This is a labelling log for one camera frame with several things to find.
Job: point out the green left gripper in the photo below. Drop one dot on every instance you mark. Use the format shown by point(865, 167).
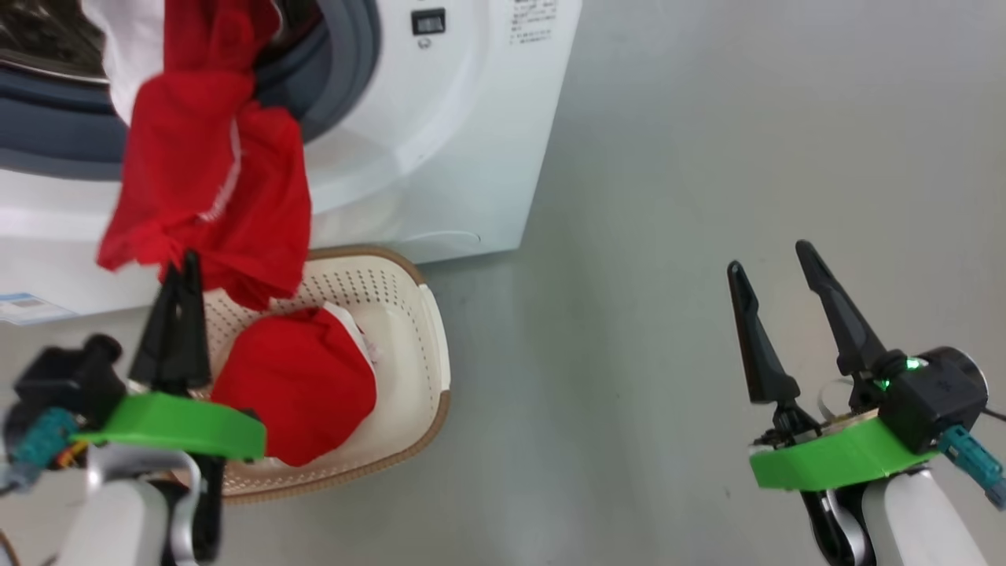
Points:
point(181, 424)

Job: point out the cream perforated laundry basket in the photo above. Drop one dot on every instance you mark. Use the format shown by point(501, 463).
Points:
point(409, 369)

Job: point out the blue energy label sticker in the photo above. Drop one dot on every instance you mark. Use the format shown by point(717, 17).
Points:
point(31, 308)

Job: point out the printed text warning label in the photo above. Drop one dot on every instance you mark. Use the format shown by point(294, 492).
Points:
point(534, 20)

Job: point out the teal left camera connector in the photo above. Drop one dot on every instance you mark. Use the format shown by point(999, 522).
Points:
point(43, 440)

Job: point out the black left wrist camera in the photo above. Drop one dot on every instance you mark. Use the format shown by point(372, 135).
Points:
point(71, 377)

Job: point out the teal right camera connector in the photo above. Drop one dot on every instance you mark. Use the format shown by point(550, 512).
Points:
point(974, 464)

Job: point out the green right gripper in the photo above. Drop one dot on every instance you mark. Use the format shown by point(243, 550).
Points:
point(833, 460)

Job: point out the white washing machine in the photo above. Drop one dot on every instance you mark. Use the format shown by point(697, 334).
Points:
point(440, 157)

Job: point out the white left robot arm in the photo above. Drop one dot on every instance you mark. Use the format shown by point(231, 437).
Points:
point(118, 519)

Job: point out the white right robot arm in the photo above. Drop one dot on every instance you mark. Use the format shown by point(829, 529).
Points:
point(912, 523)

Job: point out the teal camera connector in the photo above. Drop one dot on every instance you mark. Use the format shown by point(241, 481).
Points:
point(974, 464)
point(43, 440)

